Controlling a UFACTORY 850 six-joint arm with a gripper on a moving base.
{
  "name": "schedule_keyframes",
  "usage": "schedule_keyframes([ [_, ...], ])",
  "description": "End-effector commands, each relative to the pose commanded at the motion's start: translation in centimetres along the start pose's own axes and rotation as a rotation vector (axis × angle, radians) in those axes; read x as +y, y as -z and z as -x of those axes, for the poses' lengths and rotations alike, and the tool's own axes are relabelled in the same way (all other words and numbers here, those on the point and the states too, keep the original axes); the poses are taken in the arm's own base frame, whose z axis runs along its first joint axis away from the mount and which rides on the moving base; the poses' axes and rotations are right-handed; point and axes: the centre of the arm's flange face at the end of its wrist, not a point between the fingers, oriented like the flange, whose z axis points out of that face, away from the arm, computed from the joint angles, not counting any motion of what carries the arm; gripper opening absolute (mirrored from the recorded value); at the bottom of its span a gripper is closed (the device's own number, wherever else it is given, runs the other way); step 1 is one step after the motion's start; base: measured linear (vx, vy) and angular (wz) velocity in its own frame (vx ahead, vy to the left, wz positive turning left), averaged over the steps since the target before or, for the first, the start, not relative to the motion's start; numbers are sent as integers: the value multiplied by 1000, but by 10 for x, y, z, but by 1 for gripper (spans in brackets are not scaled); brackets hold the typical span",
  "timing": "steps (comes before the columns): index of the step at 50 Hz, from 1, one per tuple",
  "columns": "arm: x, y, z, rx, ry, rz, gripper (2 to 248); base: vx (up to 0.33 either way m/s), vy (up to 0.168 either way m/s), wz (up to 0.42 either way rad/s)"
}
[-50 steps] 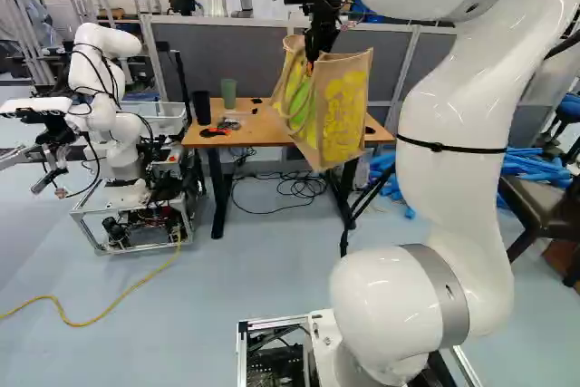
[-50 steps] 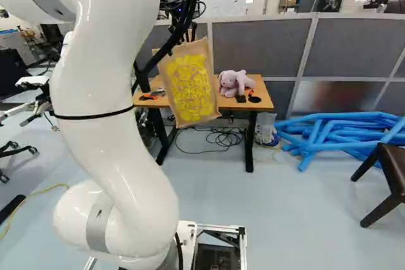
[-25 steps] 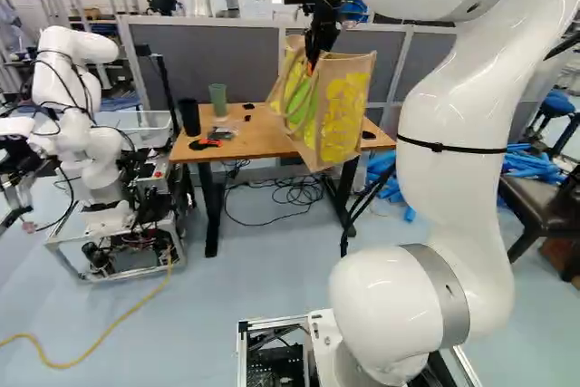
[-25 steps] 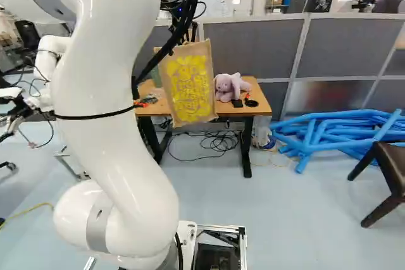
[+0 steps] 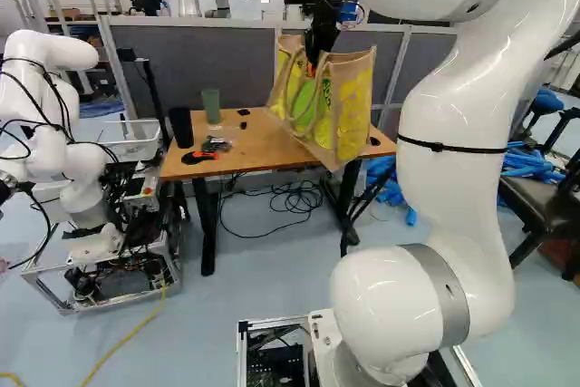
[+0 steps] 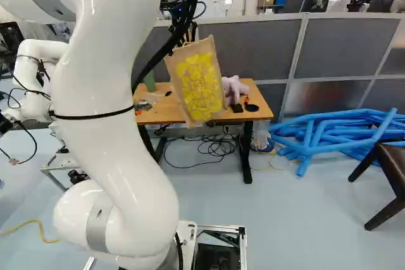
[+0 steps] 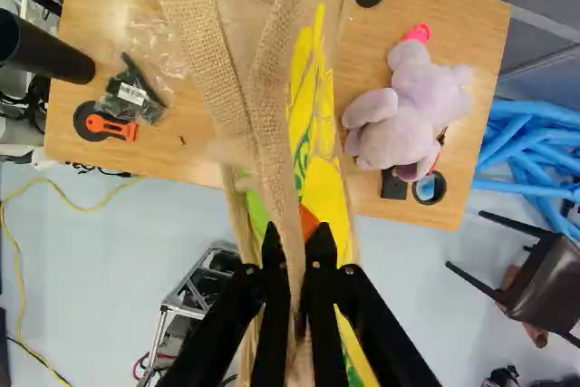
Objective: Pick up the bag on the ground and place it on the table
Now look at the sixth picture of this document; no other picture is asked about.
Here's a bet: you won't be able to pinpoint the green bottle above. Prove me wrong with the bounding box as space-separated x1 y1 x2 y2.
144 70 158 92

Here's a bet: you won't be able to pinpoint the dark wooden chair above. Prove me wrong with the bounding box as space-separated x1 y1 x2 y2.
347 141 405 231

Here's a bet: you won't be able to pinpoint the white robot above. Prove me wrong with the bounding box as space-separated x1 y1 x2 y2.
0 38 80 190

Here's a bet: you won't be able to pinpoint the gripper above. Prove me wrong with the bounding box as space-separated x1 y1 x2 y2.
168 13 199 46

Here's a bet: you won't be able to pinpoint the pile of blue foam tubes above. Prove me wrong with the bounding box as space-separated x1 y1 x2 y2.
268 107 405 180

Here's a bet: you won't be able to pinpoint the grey office partition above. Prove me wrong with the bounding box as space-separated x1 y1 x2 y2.
130 11 405 125

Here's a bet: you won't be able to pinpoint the pink plush toy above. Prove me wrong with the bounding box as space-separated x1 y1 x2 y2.
220 75 251 107

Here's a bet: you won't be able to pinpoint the orange and grey small parts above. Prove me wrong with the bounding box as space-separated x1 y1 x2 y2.
134 101 154 116

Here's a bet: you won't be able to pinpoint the clear plastic bag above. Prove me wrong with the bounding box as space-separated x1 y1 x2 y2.
251 120 274 154

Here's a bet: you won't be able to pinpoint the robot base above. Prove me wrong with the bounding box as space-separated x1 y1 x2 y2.
172 219 248 270

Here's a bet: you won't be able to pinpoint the black floor cables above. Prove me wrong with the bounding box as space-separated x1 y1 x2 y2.
154 124 244 169

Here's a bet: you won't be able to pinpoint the brown paper bag yellow print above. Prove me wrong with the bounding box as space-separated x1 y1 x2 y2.
163 34 228 130

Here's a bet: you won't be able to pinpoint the wooden table with black legs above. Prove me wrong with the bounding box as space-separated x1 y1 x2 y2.
132 78 275 185

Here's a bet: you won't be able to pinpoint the yellow floor cable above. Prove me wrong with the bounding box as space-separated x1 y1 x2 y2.
0 219 61 243

